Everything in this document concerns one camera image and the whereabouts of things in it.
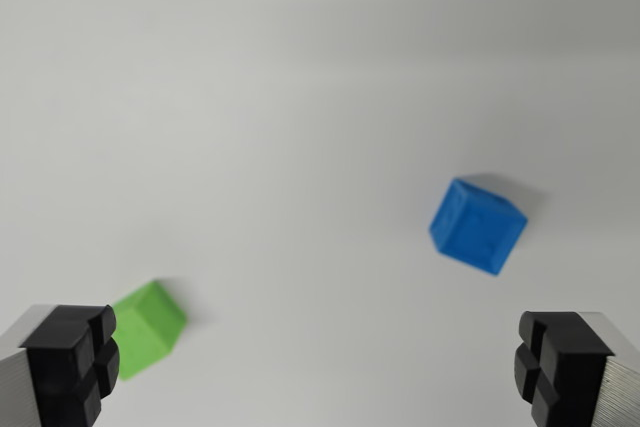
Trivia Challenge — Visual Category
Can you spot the gripper left finger with black rubber pad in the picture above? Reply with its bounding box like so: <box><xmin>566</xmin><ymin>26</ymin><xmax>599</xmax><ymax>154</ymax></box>
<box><xmin>0</xmin><ymin>303</ymin><xmax>122</xmax><ymax>427</ymax></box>

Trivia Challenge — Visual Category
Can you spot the gripper right finger with black rubber pad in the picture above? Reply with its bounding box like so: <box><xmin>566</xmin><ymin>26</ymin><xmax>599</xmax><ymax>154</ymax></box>
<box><xmin>513</xmin><ymin>310</ymin><xmax>640</xmax><ymax>427</ymax></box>

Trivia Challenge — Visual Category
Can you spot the blue rubber cube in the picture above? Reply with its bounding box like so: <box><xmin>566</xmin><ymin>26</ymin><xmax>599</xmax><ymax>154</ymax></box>
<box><xmin>428</xmin><ymin>176</ymin><xmax>530</xmax><ymax>278</ymax></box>

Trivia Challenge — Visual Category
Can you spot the green rubber cube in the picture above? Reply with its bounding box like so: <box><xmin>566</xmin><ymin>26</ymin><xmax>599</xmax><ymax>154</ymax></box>
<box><xmin>110</xmin><ymin>279</ymin><xmax>189</xmax><ymax>382</ymax></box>

